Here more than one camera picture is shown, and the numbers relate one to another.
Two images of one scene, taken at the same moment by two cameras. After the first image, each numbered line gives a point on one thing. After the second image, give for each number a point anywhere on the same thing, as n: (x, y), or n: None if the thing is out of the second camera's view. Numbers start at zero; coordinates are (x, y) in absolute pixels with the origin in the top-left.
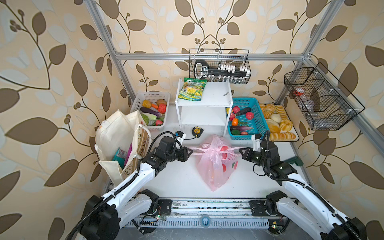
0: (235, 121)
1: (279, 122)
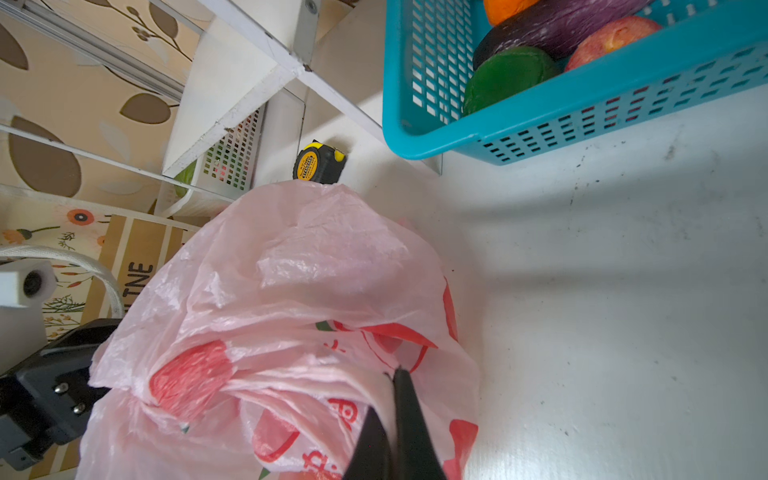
0: (498, 10)
1: None
